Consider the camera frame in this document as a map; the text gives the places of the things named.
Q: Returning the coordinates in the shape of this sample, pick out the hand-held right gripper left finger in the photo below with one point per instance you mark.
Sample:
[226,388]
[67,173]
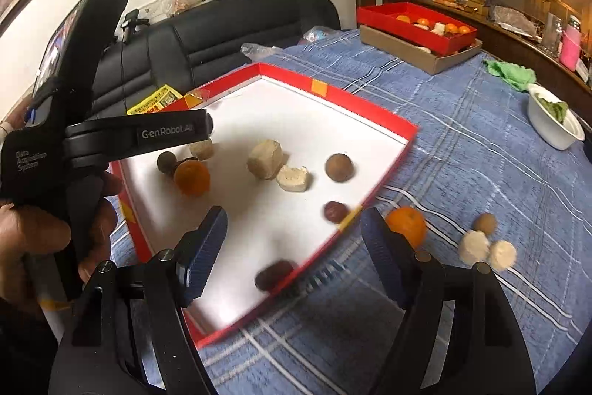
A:
[203,258]

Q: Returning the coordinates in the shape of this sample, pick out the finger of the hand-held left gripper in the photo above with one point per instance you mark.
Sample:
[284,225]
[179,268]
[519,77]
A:
[206,126]

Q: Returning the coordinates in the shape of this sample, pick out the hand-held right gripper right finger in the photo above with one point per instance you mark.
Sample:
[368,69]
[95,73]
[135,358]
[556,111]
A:
[384,258]

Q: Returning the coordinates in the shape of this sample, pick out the browned beige pastry piece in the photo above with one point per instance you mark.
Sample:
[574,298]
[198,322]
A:
[201,149]

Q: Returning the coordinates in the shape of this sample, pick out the red shallow cardboard tray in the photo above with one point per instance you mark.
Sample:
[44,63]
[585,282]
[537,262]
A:
[277,131]

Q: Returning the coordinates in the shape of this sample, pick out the person's left hand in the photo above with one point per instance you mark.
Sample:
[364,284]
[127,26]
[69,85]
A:
[27,233]

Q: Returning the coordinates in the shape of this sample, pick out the dark brown longan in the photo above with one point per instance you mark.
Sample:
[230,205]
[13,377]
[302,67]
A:
[165,161]

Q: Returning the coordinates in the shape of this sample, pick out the yellow printed packet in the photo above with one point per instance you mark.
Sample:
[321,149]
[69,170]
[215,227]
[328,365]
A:
[155,99]

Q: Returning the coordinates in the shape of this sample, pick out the beige pastry cube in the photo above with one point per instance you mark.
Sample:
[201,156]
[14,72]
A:
[264,159]

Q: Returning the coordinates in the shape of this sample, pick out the crumpled clear plastic wrap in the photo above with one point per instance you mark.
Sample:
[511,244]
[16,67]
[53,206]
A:
[261,51]

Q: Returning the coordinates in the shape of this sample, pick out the black sofa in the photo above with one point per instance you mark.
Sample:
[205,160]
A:
[222,34]

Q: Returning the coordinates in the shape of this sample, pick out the blue plaid blanket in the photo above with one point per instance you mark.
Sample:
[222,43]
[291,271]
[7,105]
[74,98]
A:
[462,173]

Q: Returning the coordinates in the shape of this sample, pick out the brown cardboard box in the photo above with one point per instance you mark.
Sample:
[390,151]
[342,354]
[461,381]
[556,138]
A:
[430,59]

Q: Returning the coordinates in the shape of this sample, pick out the white bowl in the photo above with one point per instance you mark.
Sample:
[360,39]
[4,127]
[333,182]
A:
[552,126]

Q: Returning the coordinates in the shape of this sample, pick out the green cloth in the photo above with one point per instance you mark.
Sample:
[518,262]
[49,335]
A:
[511,73]

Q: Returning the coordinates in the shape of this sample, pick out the small orange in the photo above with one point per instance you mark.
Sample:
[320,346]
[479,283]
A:
[422,23]
[451,28]
[403,19]

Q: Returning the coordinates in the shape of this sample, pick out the red box with snacks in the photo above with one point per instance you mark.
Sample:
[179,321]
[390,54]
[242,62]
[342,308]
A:
[416,35]

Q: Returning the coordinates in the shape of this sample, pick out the green leafy vegetable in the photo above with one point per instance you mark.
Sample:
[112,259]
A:
[557,109]

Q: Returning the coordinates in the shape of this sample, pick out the small beige pastry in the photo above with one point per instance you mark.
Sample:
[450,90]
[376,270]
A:
[437,28]

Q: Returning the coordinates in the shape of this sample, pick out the wooden headboard shelf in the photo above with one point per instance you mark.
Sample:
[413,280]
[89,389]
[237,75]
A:
[508,38]

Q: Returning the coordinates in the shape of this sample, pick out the clear plastic bag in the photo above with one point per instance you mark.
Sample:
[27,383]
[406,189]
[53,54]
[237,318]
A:
[511,16]

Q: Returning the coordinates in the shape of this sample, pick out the clear drinking glass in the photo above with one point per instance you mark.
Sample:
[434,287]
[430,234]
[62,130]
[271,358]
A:
[552,34]

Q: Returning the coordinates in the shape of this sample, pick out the pink bottle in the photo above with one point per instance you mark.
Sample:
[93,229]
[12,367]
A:
[570,48]

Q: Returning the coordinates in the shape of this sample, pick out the black clamp mount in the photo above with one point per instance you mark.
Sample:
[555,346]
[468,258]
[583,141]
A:
[134,25]

